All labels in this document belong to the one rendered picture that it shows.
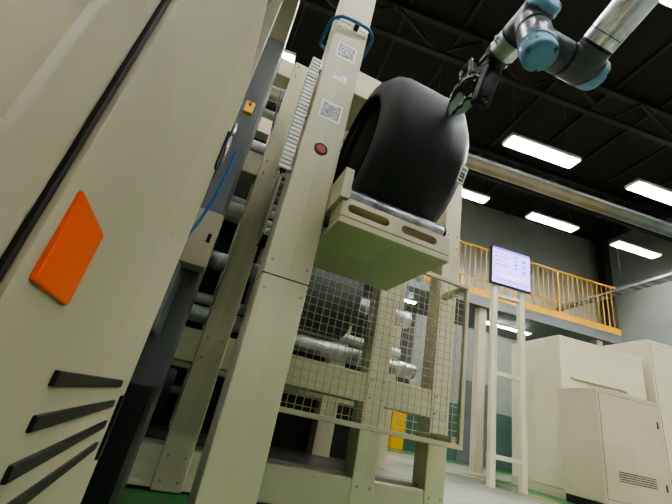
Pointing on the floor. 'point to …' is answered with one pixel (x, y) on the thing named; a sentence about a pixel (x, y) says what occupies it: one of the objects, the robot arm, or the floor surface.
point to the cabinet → (612, 448)
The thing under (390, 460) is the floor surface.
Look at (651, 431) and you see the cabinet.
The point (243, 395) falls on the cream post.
